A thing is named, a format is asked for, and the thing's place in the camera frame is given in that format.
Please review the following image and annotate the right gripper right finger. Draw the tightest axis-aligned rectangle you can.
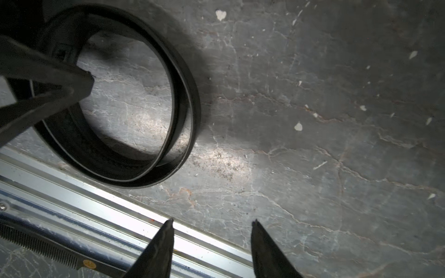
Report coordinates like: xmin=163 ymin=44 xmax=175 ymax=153
xmin=251 ymin=220 xmax=302 ymax=278

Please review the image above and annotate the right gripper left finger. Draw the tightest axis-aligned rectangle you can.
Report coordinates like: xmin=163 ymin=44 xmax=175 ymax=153
xmin=123 ymin=218 xmax=175 ymax=278

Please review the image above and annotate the black comb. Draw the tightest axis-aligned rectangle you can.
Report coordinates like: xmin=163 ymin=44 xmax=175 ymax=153
xmin=1 ymin=221 xmax=125 ymax=278

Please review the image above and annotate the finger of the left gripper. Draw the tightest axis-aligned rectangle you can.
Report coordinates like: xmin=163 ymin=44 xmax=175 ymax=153
xmin=1 ymin=35 xmax=95 ymax=101
xmin=1 ymin=88 xmax=75 ymax=146

